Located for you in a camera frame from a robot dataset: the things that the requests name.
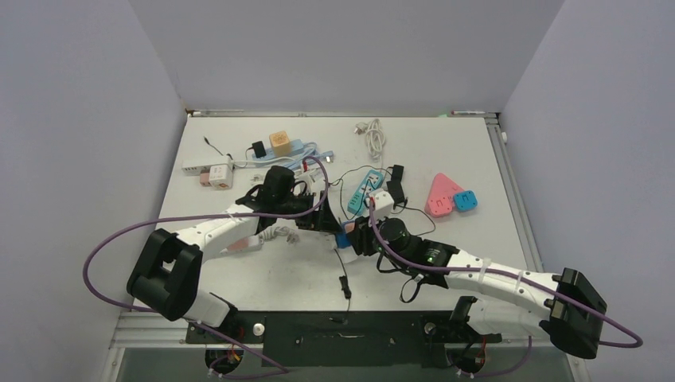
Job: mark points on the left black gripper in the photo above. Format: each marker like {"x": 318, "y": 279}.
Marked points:
{"x": 321, "y": 219}

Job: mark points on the pink triangular socket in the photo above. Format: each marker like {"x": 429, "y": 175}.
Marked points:
{"x": 440, "y": 199}

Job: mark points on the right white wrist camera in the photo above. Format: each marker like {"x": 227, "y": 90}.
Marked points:
{"x": 381, "y": 203}

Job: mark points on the blue square plug adapter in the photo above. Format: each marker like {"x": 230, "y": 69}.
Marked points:
{"x": 465, "y": 201}

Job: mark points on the teal power strip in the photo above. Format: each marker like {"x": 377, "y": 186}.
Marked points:
{"x": 371, "y": 181}

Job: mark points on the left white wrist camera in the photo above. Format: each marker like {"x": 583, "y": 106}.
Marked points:
{"x": 308, "y": 183}

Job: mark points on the white long power strip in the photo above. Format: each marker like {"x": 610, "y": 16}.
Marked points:
{"x": 196, "y": 166}

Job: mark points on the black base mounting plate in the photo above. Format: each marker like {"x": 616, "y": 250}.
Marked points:
{"x": 354, "y": 339}

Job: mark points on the blue white small adapter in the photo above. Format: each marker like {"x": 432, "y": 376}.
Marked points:
{"x": 343, "y": 245}

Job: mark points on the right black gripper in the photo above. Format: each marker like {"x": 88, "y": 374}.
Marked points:
{"x": 360, "y": 236}

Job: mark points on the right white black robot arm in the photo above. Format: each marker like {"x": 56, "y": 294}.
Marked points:
{"x": 565, "y": 307}

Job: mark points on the orange cube socket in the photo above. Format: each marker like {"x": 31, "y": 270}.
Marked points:
{"x": 280, "y": 143}

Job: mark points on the large black power adapter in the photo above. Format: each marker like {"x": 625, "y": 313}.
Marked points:
{"x": 394, "y": 185}

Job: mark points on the small black charger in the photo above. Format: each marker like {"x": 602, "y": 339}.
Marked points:
{"x": 259, "y": 149}

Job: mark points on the white cube adapter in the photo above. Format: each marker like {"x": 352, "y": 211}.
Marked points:
{"x": 221, "y": 176}

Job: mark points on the pink cube socket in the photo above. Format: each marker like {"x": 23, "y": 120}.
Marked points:
{"x": 243, "y": 244}

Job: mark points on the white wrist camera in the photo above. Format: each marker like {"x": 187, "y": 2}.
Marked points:
{"x": 308, "y": 183}
{"x": 381, "y": 203}

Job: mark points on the light blue power strip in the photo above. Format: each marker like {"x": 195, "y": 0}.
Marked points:
{"x": 296, "y": 147}

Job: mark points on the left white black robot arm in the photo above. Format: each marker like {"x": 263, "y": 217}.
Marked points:
{"x": 167, "y": 273}

